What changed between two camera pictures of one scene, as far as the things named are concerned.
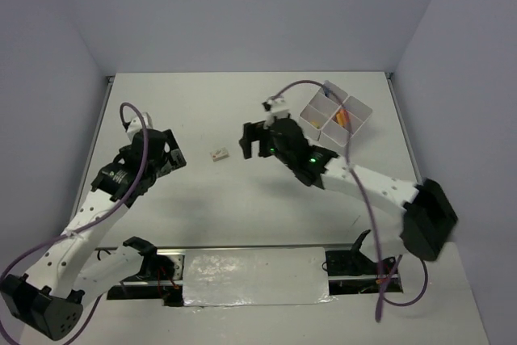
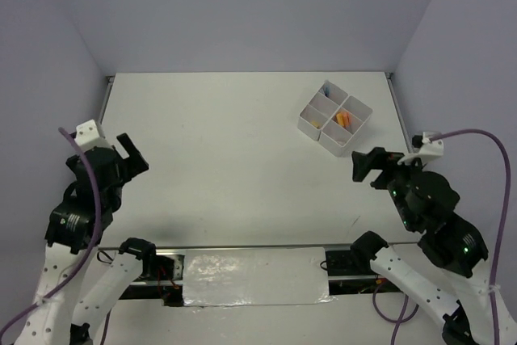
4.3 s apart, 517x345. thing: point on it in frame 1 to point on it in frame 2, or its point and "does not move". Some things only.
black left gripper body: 157,166 to 116,197
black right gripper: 251,132 to 377,157
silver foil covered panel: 254,276 does not move
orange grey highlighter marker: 342,117 does not move
